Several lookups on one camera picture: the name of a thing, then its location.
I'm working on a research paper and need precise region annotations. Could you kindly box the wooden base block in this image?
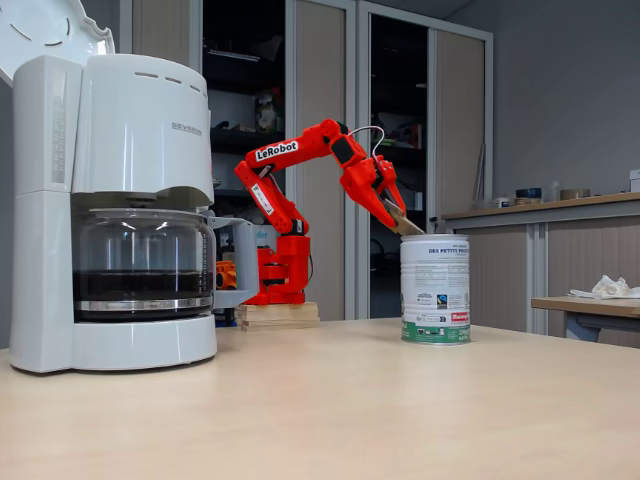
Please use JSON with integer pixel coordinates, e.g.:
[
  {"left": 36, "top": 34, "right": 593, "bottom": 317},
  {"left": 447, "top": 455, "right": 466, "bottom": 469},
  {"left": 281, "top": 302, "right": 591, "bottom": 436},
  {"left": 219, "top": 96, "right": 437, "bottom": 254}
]
[{"left": 234, "top": 301, "right": 321, "bottom": 332}]

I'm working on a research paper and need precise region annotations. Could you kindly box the small side table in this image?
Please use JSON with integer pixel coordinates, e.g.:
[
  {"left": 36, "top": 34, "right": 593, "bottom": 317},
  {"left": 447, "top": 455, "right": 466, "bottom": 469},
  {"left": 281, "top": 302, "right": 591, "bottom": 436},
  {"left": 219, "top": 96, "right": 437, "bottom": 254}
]
[{"left": 530, "top": 295, "right": 640, "bottom": 346}]

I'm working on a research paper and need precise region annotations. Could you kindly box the blue scoop with cardboard handle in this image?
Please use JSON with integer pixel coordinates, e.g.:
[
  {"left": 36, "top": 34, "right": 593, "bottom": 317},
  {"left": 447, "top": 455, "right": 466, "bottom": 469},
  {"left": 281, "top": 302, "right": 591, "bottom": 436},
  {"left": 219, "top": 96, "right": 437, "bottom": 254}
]
[{"left": 382, "top": 197, "right": 427, "bottom": 237}]

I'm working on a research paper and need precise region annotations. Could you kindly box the glass carafe grey handle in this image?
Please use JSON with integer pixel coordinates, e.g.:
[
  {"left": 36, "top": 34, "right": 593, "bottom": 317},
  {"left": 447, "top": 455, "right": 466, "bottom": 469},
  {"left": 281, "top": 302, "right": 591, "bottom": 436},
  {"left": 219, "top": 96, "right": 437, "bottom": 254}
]
[{"left": 72, "top": 207, "right": 261, "bottom": 324}]

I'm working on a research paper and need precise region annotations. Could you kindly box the white red servo cable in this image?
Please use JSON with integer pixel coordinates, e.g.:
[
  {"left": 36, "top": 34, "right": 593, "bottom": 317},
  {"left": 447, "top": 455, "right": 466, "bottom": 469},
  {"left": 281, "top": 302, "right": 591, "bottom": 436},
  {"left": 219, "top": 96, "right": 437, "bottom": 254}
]
[{"left": 349, "top": 125, "right": 385, "bottom": 159}]

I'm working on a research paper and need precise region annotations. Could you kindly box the white crumpled cloth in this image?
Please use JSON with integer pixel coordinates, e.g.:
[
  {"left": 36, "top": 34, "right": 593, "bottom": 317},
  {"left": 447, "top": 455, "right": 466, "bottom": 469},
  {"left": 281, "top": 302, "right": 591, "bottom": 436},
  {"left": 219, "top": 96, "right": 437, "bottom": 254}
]
[{"left": 568, "top": 274, "right": 640, "bottom": 301}]

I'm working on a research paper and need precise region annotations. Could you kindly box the colourful printed box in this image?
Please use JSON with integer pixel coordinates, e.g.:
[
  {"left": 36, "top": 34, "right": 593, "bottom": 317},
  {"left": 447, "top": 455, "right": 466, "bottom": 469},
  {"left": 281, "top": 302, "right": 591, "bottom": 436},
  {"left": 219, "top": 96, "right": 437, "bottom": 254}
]
[{"left": 254, "top": 88, "right": 285, "bottom": 134}]

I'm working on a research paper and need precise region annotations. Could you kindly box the white green coffee tin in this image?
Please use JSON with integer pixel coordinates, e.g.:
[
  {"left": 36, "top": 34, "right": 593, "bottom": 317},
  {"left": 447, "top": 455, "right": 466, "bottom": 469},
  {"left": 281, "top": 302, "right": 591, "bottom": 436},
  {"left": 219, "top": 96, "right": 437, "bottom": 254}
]
[{"left": 399, "top": 233, "right": 472, "bottom": 346}]

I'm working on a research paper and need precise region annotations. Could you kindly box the tall grey cabinet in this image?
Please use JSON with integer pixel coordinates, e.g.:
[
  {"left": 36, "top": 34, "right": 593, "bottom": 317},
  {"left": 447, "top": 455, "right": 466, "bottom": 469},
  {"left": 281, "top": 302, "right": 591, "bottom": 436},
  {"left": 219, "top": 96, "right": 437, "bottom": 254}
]
[
  {"left": 355, "top": 0, "right": 495, "bottom": 321},
  {"left": 119, "top": 0, "right": 357, "bottom": 321}
]

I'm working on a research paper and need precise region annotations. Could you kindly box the orange clamp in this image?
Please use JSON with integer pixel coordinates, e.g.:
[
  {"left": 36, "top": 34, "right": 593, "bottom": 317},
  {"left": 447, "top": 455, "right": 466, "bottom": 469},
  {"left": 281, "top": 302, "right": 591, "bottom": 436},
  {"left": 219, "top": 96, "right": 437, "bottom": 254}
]
[{"left": 215, "top": 259, "right": 239, "bottom": 291}]

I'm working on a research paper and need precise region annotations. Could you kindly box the white drip coffee maker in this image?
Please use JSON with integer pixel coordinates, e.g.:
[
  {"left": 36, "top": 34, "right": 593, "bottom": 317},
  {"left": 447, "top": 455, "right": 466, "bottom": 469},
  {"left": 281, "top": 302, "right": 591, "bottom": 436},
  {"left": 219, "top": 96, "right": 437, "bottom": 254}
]
[{"left": 0, "top": 0, "right": 219, "bottom": 374}]

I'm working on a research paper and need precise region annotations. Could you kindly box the low sideboard wooden top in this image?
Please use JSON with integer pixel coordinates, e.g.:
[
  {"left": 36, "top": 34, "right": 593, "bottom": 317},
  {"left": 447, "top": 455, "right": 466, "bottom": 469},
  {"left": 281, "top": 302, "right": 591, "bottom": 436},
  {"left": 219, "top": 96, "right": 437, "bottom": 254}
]
[{"left": 442, "top": 192, "right": 640, "bottom": 351}]

